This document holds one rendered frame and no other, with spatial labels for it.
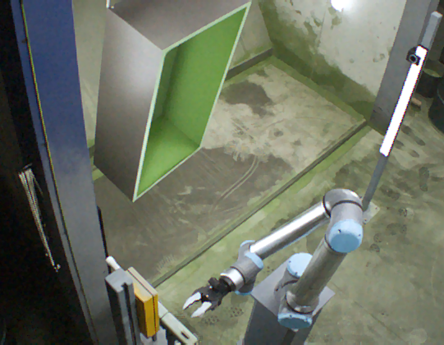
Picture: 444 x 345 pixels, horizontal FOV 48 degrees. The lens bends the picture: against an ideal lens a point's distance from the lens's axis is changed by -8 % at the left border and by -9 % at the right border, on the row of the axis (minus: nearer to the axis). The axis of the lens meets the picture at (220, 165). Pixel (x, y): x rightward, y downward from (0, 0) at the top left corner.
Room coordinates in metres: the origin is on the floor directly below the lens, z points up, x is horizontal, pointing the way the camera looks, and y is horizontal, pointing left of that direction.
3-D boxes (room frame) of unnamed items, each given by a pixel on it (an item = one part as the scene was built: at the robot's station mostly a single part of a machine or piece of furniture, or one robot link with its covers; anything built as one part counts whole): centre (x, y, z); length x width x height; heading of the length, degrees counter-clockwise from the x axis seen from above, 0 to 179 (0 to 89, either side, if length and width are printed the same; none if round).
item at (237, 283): (1.10, -0.09, 1.07); 0.10 x 0.05 x 0.09; 49
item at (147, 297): (0.75, 0.20, 1.42); 0.12 x 0.06 x 0.26; 49
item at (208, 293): (1.03, -0.04, 1.06); 0.12 x 0.08 x 0.09; 139
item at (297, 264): (1.30, -0.42, 0.83); 0.17 x 0.15 x 0.18; 174
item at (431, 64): (3.99, -1.88, 0.14); 0.31 x 0.29 x 0.28; 139
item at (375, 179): (2.43, -1.05, 0.82); 0.05 x 0.05 x 1.64; 49
